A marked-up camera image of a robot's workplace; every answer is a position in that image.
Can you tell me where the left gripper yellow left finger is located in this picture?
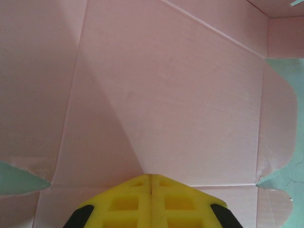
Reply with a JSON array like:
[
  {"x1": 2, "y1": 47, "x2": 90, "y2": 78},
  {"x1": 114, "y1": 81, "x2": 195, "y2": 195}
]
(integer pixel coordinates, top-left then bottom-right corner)
[{"x1": 67, "y1": 174, "x2": 152, "y2": 228}]

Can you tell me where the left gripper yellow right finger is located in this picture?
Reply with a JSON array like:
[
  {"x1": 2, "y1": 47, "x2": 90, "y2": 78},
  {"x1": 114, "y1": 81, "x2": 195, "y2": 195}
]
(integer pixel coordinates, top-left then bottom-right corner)
[{"x1": 151, "y1": 174, "x2": 239, "y2": 228}]

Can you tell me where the pink paper box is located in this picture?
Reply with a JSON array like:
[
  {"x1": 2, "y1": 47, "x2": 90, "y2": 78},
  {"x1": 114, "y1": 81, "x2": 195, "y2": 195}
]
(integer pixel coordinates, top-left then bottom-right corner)
[{"x1": 0, "y1": 0, "x2": 304, "y2": 228}]

